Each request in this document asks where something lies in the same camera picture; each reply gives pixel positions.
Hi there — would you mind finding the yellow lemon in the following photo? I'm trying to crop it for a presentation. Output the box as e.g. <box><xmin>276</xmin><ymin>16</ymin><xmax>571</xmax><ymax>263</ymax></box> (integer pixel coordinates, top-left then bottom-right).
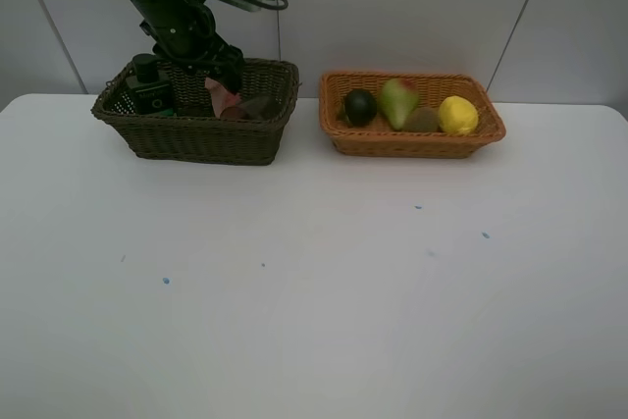
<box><xmin>438</xmin><ymin>95</ymin><xmax>479</xmax><ymax>135</ymax></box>

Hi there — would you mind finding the translucent pink plastic cup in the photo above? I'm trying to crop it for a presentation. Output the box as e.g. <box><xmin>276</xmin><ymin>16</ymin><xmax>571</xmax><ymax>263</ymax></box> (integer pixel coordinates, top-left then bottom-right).
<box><xmin>237</xmin><ymin>95</ymin><xmax>282</xmax><ymax>121</ymax></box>

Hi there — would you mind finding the pink bottle white cap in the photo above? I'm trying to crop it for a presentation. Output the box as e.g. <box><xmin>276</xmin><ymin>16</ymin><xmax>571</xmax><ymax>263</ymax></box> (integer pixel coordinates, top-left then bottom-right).
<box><xmin>204</xmin><ymin>78</ymin><xmax>247</xmax><ymax>120</ymax></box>

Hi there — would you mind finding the orange wicker basket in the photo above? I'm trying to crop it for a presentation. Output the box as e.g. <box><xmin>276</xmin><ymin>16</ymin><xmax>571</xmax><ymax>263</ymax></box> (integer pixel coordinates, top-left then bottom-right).
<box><xmin>319</xmin><ymin>71</ymin><xmax>506</xmax><ymax>159</ymax></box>

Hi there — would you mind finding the dark green pump bottle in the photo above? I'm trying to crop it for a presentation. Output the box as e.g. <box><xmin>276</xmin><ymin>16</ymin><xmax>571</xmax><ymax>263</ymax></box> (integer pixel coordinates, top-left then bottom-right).
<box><xmin>126</xmin><ymin>54</ymin><xmax>176</xmax><ymax>117</ymax></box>

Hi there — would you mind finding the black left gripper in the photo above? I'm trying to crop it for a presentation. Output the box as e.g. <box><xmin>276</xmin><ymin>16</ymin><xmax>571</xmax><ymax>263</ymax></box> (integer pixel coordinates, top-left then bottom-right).
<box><xmin>140</xmin><ymin>1</ymin><xmax>245</xmax><ymax>95</ymax></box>

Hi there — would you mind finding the dark brown wicker basket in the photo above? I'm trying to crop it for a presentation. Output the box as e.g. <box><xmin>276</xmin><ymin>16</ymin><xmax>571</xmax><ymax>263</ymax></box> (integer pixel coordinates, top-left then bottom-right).
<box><xmin>91</xmin><ymin>58</ymin><xmax>299</xmax><ymax>166</ymax></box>

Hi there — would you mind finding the dark green mangosteen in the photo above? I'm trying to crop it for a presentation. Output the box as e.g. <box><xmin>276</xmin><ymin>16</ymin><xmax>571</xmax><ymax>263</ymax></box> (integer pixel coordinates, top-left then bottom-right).
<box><xmin>339</xmin><ymin>89</ymin><xmax>378</xmax><ymax>128</ymax></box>

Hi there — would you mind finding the green pear red blush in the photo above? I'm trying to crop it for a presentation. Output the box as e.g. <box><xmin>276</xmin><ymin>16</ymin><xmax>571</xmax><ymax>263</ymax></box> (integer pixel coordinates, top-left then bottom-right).
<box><xmin>378</xmin><ymin>78</ymin><xmax>420</xmax><ymax>131</ymax></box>

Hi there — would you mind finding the brown kiwi fruit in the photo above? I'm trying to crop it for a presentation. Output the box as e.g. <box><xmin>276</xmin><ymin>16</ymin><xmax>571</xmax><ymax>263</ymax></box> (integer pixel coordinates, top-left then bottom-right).
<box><xmin>402</xmin><ymin>107</ymin><xmax>440</xmax><ymax>133</ymax></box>

